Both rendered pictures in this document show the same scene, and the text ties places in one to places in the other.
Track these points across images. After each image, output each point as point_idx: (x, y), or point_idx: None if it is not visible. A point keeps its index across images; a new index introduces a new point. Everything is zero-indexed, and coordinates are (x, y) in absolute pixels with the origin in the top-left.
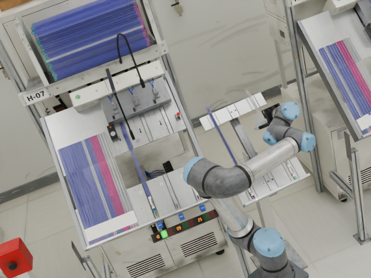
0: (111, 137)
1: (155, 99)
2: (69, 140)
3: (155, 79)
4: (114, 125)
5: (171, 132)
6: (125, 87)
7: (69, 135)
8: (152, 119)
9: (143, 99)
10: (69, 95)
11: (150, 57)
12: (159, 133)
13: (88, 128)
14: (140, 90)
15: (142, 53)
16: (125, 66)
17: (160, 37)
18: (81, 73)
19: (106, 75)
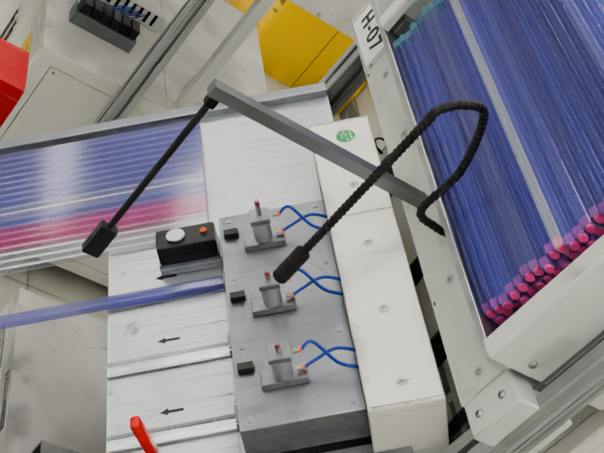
0: (164, 233)
1: (259, 372)
2: (220, 149)
3: (355, 385)
4: (217, 256)
5: (113, 448)
6: (340, 265)
7: (239, 151)
8: (199, 383)
9: (272, 330)
10: (359, 117)
11: (455, 356)
12: (129, 401)
13: (244, 196)
14: (319, 324)
15: (469, 313)
16: (430, 263)
17: (546, 388)
18: (404, 105)
19: (407, 208)
